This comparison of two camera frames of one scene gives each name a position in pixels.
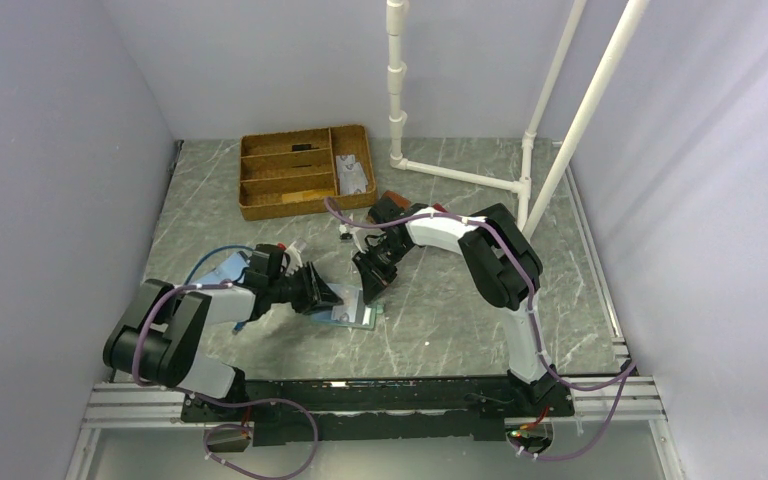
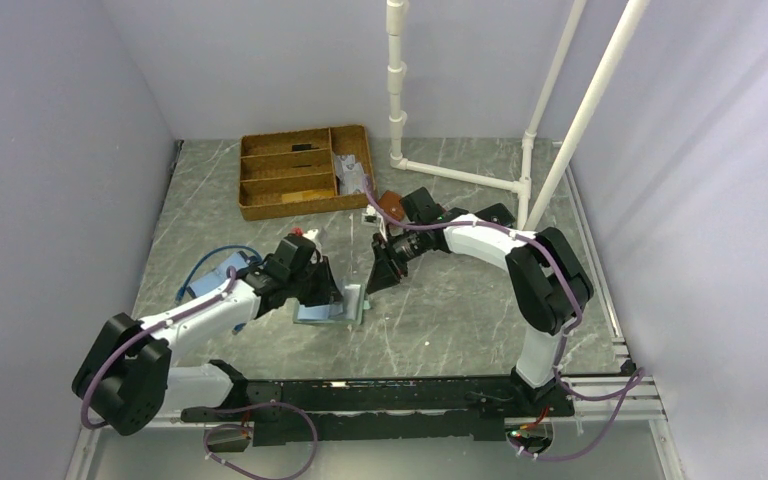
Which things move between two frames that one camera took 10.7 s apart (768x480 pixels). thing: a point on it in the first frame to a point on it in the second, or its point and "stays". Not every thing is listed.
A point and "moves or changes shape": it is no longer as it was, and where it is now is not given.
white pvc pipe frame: [529, 216] stays
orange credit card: [318, 193] stays
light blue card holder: [230, 268] stays
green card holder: [365, 316] moves or changes shape
